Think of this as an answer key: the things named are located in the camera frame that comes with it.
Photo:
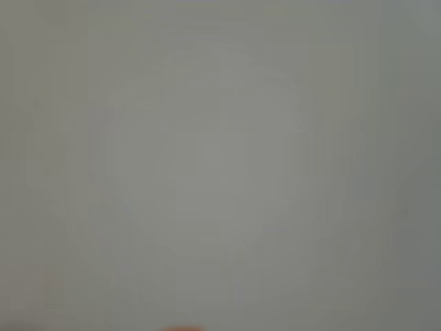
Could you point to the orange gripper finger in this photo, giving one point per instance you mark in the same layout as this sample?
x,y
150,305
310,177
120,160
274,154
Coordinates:
x,y
182,329

